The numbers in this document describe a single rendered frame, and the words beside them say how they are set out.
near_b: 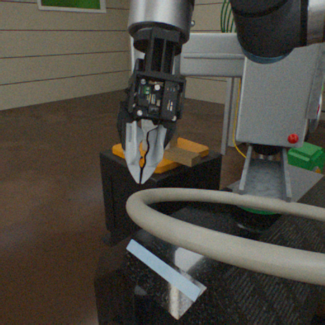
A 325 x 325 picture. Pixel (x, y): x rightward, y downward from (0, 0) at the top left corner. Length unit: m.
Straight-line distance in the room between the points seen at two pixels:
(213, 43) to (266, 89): 0.73
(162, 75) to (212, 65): 1.33
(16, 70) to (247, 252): 6.95
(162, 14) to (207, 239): 0.29
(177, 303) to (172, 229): 0.61
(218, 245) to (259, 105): 0.78
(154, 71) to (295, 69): 0.69
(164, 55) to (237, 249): 0.25
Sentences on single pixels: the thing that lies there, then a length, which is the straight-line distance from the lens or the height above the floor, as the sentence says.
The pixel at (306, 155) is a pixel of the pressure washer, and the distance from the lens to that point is 2.82.
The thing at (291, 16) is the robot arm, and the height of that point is 1.51.
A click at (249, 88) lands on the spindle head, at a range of 1.05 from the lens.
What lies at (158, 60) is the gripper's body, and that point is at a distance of 0.43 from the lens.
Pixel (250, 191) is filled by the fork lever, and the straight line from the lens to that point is 0.86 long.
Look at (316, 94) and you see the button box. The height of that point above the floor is 1.31.
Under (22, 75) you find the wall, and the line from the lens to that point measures 7.20.
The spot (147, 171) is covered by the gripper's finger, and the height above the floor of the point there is 1.29.
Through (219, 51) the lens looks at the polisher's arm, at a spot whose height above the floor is 1.39.
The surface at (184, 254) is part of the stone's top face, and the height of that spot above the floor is 0.83.
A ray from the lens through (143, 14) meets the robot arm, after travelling 0.44.
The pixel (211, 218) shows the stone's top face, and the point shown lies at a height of 0.83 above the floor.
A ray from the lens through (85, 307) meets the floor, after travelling 2.01.
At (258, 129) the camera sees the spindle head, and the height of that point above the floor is 1.18.
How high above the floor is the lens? 1.49
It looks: 24 degrees down
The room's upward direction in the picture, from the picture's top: straight up
